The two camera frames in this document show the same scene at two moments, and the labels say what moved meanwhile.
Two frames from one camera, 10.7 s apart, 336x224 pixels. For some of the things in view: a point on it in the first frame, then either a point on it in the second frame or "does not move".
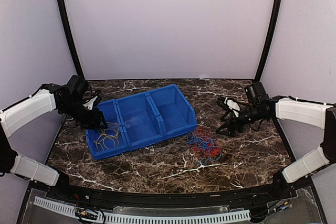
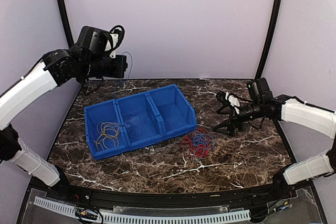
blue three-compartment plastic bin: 137,120 does not move
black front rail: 282,189 does not move
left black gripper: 93,122 -> 119,71
